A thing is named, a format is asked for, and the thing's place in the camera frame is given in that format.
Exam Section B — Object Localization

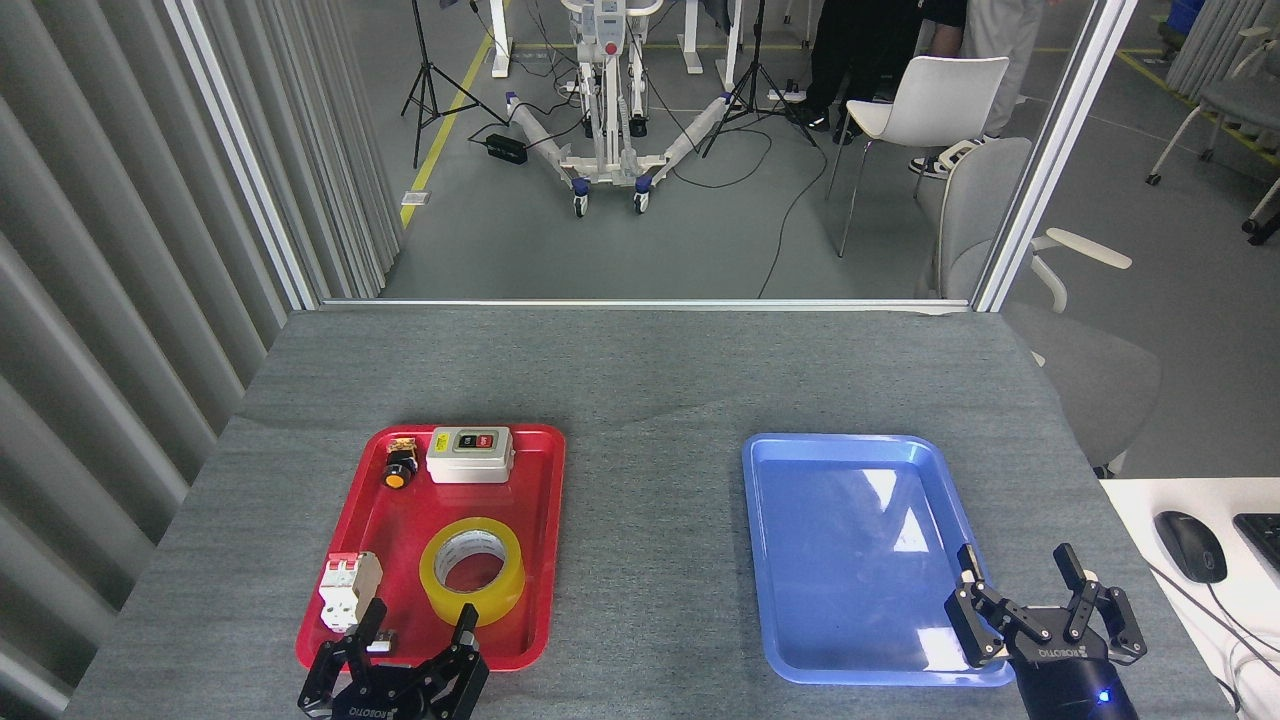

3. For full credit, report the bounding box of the long black floor cable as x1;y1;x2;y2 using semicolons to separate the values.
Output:
757;135;833;299

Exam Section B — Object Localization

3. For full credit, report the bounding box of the white stand on wheels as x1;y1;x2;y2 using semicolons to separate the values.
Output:
505;0;736;216

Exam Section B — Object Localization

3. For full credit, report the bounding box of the silver frame post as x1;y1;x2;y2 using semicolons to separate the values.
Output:
163;0;321;311
972;0;1141;313

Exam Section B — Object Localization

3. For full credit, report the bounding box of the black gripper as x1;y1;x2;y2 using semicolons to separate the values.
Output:
298;598;490;720
945;543;1148;720

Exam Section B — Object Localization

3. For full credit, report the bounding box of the black computer mouse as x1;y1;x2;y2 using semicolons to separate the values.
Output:
1154;510;1229;585

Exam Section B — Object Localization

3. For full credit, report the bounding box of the white desk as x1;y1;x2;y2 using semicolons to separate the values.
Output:
1098;477;1280;720

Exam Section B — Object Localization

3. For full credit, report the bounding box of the grey office chair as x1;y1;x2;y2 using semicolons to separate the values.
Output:
917;137;1163;479

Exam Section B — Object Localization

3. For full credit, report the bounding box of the blue plastic tray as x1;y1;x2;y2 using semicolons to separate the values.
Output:
741;432;1016;688

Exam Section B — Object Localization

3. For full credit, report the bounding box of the black keyboard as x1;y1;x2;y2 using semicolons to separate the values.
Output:
1233;513;1280;576

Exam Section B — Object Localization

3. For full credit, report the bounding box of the yellow push button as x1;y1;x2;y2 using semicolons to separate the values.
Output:
383;436;421;491

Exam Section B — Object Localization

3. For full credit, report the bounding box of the black mouse cable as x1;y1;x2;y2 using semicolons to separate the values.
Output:
1145;560;1280;691

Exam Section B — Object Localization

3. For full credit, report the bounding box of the black tripod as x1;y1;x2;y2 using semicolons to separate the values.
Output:
700;0;819;159
401;0;506;169

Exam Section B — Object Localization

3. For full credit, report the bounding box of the grey chair with white legs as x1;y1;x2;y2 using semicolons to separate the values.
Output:
1146;27;1280;187

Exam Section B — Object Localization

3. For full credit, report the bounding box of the yellow tape roll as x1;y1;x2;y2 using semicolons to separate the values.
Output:
419;517;527;629

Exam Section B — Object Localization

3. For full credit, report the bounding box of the white circuit breaker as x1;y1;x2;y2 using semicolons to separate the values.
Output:
318;551;384;633

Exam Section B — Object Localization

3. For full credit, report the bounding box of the red plastic tray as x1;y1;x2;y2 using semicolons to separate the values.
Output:
296;424;567;672

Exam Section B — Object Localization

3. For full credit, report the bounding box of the white table leg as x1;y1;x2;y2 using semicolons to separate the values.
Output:
488;0;513;79
680;0;747;86

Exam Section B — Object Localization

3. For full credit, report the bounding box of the white plastic chair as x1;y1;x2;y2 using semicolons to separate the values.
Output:
826;55;1011;259

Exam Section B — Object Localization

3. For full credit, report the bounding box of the white two-button switch box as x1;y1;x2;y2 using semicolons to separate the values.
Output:
426;427;517;485

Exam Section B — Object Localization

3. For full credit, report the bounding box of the person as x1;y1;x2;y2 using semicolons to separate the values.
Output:
790;0;969;146
908;0;1046;179

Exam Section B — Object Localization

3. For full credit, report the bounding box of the silver frame rail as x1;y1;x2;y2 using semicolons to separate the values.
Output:
318;297;973;312

